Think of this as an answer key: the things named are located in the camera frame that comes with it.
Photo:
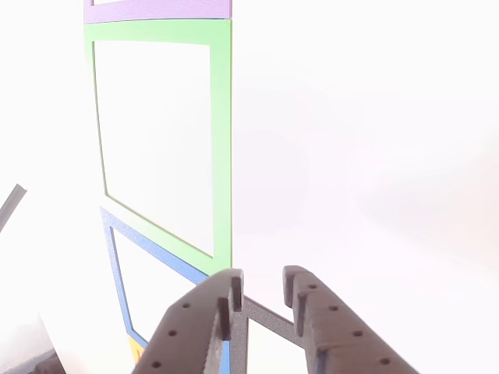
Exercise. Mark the purple square frame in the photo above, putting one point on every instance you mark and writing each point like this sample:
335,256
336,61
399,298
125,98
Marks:
156,11

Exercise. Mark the green square frame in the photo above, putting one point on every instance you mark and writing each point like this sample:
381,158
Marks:
222,136

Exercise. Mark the blue square frame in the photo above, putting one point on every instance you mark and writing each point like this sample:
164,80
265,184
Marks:
156,245

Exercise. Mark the black square frame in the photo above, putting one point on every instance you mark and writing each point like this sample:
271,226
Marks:
269,317

